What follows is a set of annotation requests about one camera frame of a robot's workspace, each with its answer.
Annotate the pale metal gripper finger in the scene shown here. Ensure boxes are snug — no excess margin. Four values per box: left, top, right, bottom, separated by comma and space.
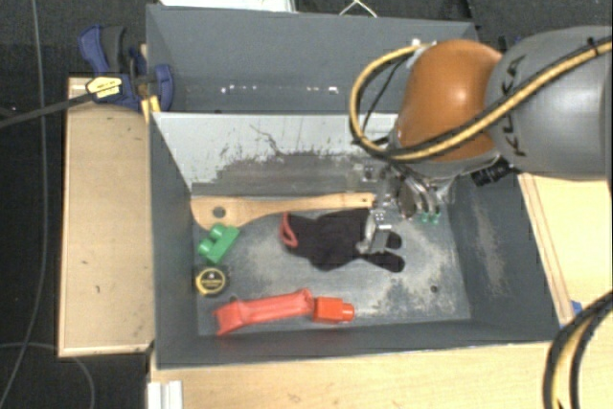
356, 210, 384, 254
373, 219, 397, 254

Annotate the black glove with red loop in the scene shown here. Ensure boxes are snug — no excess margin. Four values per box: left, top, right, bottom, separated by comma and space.
279, 207, 407, 274

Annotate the wooden spatula with hole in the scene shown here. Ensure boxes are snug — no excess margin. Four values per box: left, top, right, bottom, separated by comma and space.
190, 192, 377, 231

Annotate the red plastic tool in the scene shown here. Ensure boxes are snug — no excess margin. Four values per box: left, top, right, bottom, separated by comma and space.
212, 287, 356, 338

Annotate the green toy block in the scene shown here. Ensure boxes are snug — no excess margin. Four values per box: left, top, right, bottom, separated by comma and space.
196, 223, 240, 265

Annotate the black and yellow tape measure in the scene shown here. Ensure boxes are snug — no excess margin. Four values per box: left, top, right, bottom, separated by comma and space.
193, 265, 232, 298

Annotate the grey metal bin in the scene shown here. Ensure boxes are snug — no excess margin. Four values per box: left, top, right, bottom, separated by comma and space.
144, 3, 561, 370

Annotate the pale wood board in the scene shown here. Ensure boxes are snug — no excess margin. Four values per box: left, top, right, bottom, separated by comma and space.
57, 76, 157, 358

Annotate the black cylinder on white bracket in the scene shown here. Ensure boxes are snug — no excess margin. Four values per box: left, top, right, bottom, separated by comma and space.
469, 160, 513, 188

